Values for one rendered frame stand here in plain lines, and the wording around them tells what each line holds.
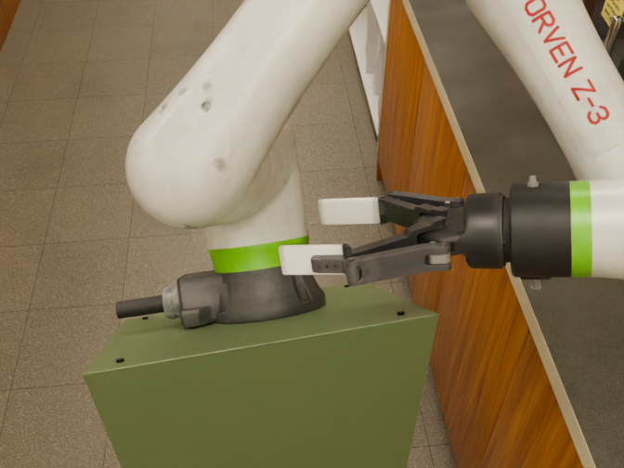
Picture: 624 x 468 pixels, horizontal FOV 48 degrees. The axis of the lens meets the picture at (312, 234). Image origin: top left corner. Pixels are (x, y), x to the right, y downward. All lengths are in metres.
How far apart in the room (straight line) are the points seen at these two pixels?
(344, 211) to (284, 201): 0.08
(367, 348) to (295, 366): 0.08
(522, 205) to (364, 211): 0.20
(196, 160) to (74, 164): 2.36
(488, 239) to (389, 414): 0.29
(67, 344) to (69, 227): 0.53
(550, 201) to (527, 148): 0.85
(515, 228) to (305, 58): 0.25
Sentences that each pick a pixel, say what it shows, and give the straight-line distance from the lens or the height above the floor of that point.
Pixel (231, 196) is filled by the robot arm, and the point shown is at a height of 1.38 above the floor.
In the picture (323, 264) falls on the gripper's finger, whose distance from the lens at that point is 0.67.
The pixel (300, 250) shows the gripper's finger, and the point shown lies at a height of 1.35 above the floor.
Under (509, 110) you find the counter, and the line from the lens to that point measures 1.62.
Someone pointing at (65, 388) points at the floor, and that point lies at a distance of 2.31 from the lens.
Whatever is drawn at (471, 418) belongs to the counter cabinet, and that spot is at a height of 0.35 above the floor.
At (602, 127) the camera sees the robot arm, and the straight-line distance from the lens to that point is 0.80.
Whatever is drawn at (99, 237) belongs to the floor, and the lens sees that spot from 2.69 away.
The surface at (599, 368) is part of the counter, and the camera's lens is 1.18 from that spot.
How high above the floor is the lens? 1.86
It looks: 46 degrees down
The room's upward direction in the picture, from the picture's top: straight up
